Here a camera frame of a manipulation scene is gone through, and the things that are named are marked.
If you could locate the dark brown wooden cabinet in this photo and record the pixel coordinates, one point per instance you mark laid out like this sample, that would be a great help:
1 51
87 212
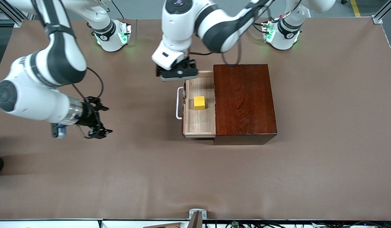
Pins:
246 104

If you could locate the green terminal connector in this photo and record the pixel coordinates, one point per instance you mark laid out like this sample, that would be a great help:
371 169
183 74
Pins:
235 224

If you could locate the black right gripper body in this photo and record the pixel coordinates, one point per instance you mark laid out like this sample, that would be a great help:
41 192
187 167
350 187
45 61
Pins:
88 114

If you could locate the brown cardboard piece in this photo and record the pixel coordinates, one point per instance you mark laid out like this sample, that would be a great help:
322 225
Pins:
170 225

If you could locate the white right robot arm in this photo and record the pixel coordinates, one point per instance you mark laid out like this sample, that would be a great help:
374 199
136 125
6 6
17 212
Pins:
34 101

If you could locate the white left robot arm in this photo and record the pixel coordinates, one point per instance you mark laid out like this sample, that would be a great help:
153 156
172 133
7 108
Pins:
183 28

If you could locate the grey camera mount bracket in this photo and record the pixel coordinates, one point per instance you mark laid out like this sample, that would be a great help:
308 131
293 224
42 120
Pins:
198 218

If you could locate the yellow block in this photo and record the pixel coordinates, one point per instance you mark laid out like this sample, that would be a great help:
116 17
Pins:
199 103

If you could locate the aluminium frame profile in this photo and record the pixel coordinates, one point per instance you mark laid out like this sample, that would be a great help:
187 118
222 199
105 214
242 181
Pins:
12 19
380 16

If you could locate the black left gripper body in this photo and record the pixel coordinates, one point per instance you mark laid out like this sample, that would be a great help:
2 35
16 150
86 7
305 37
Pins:
186 64

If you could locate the brown table cloth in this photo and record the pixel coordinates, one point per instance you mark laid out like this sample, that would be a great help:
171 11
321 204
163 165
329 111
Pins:
135 174

